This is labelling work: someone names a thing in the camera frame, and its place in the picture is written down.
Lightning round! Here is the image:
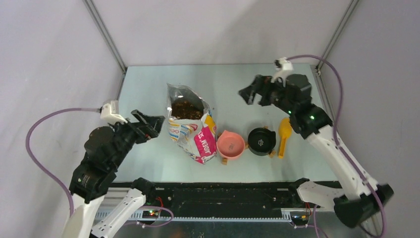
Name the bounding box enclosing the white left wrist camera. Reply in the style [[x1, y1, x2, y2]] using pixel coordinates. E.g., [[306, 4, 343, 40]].
[[100, 100, 128, 125]]

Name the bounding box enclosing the brown kibble in bag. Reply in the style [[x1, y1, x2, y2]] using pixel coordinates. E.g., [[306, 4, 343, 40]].
[[171, 99, 204, 120]]

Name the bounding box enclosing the pink pet bowl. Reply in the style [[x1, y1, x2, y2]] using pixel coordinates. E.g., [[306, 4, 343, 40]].
[[216, 130, 248, 164]]

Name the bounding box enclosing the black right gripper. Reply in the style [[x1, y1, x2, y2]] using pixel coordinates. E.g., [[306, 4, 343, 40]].
[[238, 75, 295, 115]]

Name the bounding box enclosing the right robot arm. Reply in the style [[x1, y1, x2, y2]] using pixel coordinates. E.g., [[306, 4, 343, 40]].
[[238, 74, 394, 228]]

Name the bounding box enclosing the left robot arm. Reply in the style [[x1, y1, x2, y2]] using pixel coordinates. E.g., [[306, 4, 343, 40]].
[[62, 110, 165, 238]]

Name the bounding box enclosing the yellow plastic scoop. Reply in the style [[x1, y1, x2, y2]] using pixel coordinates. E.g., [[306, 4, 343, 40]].
[[278, 118, 293, 159]]

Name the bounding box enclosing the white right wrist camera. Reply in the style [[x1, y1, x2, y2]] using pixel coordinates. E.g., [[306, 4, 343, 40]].
[[271, 57, 294, 83]]

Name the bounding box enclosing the left aluminium frame post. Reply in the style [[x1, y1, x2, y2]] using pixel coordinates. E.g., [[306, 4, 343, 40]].
[[82, 0, 127, 74]]

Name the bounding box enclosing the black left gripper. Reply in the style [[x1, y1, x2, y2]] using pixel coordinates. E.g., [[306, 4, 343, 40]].
[[109, 108, 165, 168]]

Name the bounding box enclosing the aluminium corner frame post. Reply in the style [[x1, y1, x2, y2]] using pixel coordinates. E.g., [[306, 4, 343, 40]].
[[321, 0, 360, 60]]

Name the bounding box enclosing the wooden bowl stand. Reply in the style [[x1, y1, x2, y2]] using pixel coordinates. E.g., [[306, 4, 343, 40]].
[[220, 126, 275, 165]]

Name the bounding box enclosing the black pet bowl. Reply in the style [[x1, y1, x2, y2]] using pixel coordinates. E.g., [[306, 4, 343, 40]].
[[247, 127, 276, 156]]

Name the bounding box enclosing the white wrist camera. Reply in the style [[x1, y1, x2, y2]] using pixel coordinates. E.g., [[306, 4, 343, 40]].
[[100, 100, 128, 125], [271, 57, 294, 83]]

